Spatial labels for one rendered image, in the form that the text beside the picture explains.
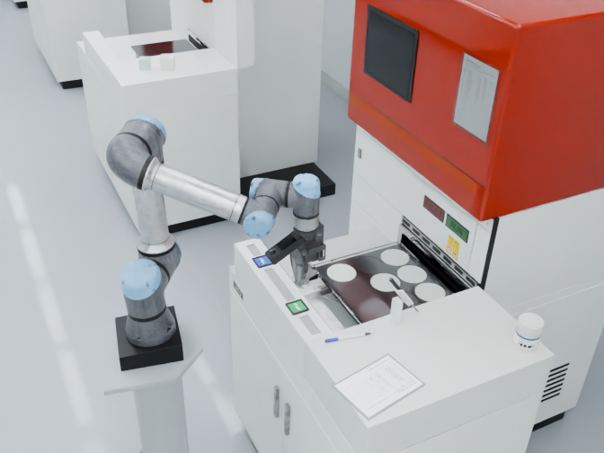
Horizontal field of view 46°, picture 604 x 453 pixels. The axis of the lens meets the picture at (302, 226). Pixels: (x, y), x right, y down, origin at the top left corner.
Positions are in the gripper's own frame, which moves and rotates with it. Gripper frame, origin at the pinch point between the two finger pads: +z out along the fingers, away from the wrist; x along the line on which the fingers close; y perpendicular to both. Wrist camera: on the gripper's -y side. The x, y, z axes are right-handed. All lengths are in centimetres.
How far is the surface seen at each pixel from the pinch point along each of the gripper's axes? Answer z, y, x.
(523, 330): 2, 48, -45
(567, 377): 76, 115, -18
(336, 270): 15.8, 24.7, 17.8
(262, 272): 9.7, -2.2, 20.8
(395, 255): 16, 48, 16
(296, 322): 9.8, -3.3, -5.7
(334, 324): 17.8, 11.4, -4.2
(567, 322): 42, 105, -18
